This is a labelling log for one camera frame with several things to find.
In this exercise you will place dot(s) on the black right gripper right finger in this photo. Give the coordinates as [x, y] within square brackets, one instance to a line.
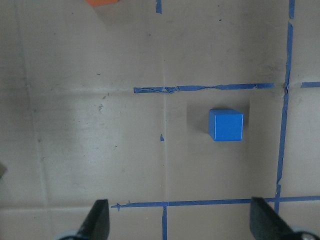
[265, 223]

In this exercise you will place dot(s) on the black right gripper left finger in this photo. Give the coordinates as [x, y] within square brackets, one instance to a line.
[96, 225]

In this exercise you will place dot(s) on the blue wooden block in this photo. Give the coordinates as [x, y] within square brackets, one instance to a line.
[226, 125]

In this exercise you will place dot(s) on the orange wooden block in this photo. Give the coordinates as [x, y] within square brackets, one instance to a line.
[98, 3]

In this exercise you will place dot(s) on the brown cardboard table cover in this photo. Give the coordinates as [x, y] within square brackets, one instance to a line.
[113, 102]

